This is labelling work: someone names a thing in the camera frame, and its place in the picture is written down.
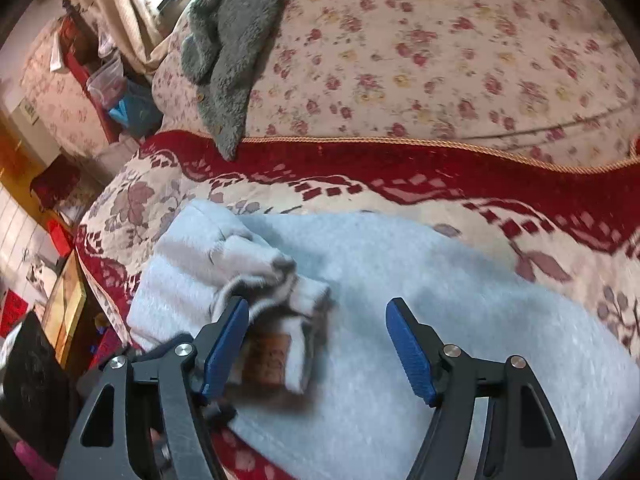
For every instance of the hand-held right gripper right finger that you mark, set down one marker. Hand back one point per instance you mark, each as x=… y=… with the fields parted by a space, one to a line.
x=412 y=355

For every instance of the floral pink bedsheet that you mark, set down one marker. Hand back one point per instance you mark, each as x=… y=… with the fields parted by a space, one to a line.
x=425 y=60

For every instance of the floral covered cabinet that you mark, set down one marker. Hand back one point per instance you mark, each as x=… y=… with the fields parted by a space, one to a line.
x=55 y=95

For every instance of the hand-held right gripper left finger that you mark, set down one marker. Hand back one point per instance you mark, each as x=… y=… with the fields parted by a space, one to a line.
x=225 y=350

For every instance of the clear plastic container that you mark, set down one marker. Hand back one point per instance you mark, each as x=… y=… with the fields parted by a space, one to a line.
x=106 y=82

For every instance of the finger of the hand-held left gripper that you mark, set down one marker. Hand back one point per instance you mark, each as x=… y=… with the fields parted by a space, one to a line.
x=270 y=401

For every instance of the blue plastic bag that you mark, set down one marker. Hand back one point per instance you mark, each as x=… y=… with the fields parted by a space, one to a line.
x=132 y=110

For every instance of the red floral plush blanket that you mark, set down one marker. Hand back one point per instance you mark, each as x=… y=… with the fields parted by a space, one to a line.
x=450 y=180

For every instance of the wooden framed board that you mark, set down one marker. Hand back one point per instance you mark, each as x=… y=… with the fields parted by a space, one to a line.
x=65 y=305

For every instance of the dark red stool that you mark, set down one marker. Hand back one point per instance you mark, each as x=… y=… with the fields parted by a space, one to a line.
x=55 y=180

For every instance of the beige curtain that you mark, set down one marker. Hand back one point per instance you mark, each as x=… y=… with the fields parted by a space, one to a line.
x=120 y=15

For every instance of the pink object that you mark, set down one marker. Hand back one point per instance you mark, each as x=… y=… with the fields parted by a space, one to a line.
x=32 y=462

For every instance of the black flat object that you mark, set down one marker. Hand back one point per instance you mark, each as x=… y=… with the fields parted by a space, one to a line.
x=35 y=385

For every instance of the grey-green fuzzy garment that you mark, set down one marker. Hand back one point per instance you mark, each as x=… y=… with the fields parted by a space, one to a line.
x=235 y=35

